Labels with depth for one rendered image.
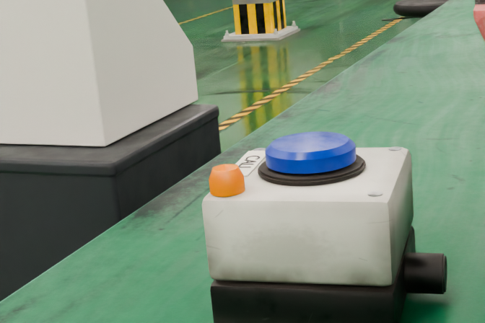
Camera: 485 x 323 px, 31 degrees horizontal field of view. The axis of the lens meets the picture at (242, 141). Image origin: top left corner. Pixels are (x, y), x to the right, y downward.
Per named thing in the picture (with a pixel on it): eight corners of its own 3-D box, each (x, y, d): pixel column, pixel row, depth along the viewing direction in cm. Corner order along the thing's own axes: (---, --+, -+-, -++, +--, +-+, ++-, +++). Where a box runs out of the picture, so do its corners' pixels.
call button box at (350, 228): (260, 257, 45) (250, 140, 44) (452, 263, 42) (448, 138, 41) (211, 329, 38) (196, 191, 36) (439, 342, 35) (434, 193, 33)
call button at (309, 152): (280, 169, 41) (276, 128, 41) (364, 169, 40) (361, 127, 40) (258, 197, 38) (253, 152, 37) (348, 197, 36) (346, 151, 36)
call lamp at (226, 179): (216, 185, 38) (213, 158, 37) (249, 185, 37) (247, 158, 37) (205, 196, 36) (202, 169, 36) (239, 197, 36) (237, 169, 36)
